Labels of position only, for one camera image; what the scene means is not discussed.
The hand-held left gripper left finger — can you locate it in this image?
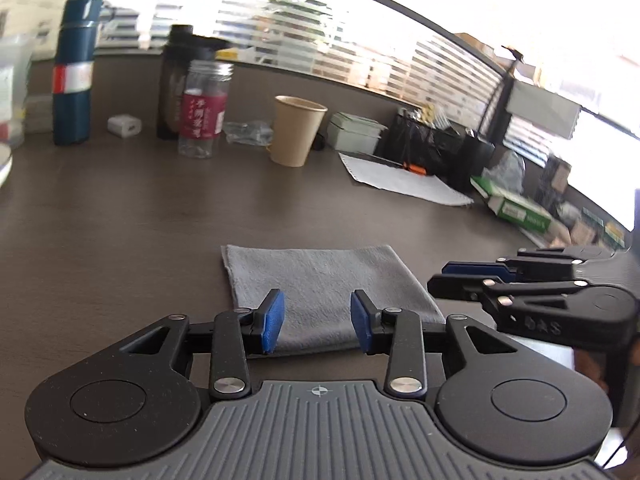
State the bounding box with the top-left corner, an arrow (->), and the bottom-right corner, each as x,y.
116,288 -> 286,402

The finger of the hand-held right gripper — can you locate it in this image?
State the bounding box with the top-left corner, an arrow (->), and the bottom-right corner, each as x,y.
427,273 -> 589,314
442,247 -> 617,284

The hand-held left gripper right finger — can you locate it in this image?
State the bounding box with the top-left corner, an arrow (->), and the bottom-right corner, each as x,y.
350,288 -> 521,399

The grey towel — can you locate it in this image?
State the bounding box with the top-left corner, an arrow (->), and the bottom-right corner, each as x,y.
221,243 -> 446,356

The person's right hand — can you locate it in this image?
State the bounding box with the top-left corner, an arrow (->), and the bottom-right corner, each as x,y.
574,348 -> 610,392

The green and white carton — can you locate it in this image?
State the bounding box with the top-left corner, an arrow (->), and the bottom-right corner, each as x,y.
470,175 -> 554,234

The grey plastic bag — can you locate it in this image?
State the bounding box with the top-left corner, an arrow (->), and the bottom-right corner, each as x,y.
487,150 -> 526,194

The black box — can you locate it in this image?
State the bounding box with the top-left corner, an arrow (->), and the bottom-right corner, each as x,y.
450,130 -> 496,194

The white perforated paper sheet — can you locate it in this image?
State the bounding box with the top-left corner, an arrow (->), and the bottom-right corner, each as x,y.
339,152 -> 475,207

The black mesh desk organizer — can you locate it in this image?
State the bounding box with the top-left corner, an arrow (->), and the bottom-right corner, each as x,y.
385,107 -> 472,181

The grey rectangular panel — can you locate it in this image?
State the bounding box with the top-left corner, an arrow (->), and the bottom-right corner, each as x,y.
505,80 -> 584,141

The black stand pole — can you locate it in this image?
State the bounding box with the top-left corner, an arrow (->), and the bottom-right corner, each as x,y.
479,45 -> 524,137

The pale green box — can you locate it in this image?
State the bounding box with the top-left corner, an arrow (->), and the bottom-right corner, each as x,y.
326,111 -> 389,155

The crumpled clear plastic wrapper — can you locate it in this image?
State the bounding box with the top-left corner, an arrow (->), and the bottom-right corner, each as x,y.
222,120 -> 275,149

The beige paper cup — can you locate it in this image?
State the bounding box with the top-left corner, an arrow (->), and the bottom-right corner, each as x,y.
268,95 -> 329,168

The clear bottle with red label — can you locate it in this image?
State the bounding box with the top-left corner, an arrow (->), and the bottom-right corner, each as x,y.
177,59 -> 235,160

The white charger plug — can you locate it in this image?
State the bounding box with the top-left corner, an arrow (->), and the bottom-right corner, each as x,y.
107,114 -> 143,138

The black shaker bottle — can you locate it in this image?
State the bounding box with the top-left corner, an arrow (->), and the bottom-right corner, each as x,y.
156,24 -> 231,141

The dark blue thermos bottle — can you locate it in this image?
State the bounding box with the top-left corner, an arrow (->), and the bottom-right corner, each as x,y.
52,0 -> 114,147

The white bowl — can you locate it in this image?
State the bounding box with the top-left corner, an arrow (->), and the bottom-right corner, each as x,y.
0,142 -> 14,189

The clear plastic bag with logo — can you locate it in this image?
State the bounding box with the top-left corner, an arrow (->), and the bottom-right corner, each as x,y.
0,34 -> 34,150

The orange handled screwdriver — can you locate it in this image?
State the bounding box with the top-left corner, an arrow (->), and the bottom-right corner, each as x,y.
380,157 -> 427,177

